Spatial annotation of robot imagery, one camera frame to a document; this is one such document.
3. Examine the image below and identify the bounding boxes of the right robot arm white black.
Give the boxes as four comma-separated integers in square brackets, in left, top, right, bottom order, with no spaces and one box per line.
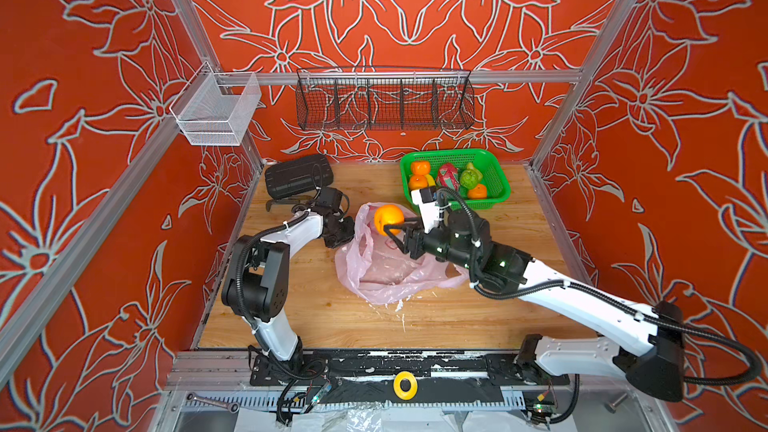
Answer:
[378,212,763,402]

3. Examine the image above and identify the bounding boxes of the black plastic case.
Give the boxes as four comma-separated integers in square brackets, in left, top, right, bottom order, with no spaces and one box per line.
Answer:
[264,154,334,199]

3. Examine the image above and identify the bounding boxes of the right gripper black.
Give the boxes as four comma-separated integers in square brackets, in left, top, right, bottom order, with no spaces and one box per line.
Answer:
[389,211,482,270]

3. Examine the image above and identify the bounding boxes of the pink dragon fruit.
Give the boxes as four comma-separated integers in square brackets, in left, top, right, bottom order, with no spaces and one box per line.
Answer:
[436,162,461,191]

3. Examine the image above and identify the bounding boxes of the orange mandarin edge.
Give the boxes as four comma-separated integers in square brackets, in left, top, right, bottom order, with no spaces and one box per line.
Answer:
[374,204,405,236]

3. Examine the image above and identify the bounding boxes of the metal wrench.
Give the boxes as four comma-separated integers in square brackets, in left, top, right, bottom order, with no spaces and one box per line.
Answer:
[186,392,240,414]

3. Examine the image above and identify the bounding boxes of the black wire wall basket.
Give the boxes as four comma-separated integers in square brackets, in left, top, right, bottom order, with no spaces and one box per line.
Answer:
[295,65,476,132]

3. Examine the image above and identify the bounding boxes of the yellow tape roll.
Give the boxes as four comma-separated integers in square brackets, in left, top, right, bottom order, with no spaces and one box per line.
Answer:
[393,371,418,401]

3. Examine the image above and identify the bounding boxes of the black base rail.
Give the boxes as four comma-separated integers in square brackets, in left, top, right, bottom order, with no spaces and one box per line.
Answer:
[247,346,572,412]

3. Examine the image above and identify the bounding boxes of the metal clamp fitting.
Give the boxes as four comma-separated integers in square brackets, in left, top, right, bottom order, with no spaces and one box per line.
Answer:
[265,195,312,213]

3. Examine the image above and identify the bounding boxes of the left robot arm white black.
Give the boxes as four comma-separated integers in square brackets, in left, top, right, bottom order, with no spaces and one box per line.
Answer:
[221,187,355,380]

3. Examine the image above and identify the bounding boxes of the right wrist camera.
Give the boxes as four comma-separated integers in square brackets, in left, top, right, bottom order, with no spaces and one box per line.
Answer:
[410,186,442,233]

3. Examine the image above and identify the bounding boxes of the clear plastic wall bin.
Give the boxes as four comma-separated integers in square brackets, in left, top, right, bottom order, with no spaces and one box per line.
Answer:
[170,62,262,146]

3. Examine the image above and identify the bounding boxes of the green plastic basket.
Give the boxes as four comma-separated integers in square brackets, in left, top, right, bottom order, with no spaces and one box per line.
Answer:
[400,149,511,210]

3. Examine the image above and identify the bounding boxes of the metal bolt on frame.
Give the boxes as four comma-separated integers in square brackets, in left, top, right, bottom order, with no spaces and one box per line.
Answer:
[604,393,629,414]

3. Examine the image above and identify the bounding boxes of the orange mandarin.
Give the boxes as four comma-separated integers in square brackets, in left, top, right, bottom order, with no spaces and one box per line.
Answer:
[408,174,430,191]
[467,184,488,200]
[410,160,431,176]

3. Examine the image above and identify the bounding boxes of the pink plastic bag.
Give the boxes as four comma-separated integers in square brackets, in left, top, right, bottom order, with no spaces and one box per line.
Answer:
[335,202,468,305]

